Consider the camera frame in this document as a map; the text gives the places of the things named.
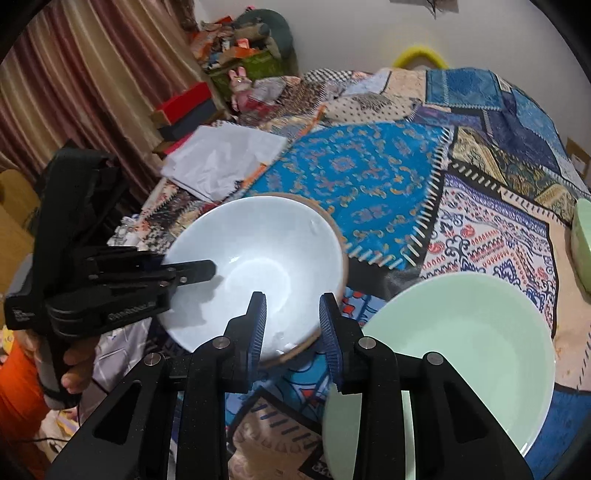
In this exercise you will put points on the striped curtain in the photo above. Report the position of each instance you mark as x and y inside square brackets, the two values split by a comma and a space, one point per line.
[92, 69]

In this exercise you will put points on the white cloth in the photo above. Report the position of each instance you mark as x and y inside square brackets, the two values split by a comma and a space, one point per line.
[221, 159]

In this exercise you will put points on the mint green bowl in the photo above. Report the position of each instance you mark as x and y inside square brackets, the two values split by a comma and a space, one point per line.
[461, 332]

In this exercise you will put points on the cardboard box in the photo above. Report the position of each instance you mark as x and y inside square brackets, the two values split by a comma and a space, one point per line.
[579, 159]

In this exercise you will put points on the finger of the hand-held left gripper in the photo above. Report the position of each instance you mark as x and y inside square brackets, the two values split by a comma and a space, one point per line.
[194, 272]

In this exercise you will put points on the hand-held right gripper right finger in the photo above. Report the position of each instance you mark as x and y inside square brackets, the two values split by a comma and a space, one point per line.
[329, 339]

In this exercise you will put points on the green box of clutter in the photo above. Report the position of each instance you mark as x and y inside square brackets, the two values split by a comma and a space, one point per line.
[249, 69]

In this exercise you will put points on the dark green plush cushion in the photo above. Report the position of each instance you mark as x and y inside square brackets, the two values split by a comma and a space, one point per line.
[277, 37]

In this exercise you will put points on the red box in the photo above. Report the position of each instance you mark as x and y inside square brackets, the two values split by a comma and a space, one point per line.
[184, 101]

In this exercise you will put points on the person's left forearm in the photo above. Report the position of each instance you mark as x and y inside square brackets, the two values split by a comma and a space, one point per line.
[21, 378]

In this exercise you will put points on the dark blue box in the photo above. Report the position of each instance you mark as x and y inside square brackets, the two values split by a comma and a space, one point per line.
[191, 122]

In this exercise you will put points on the brown-rimmed white bowl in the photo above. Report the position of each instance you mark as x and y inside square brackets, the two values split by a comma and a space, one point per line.
[258, 258]

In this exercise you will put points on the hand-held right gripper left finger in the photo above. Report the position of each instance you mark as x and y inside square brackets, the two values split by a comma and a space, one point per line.
[256, 334]

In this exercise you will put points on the person's left hand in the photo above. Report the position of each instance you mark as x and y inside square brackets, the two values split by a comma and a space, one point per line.
[81, 364]

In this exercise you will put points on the pink rabbit toy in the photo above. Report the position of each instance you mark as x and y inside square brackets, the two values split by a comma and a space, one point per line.
[240, 87]

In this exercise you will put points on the patchwork printed blanket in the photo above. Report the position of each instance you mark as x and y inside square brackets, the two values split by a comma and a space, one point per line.
[415, 194]

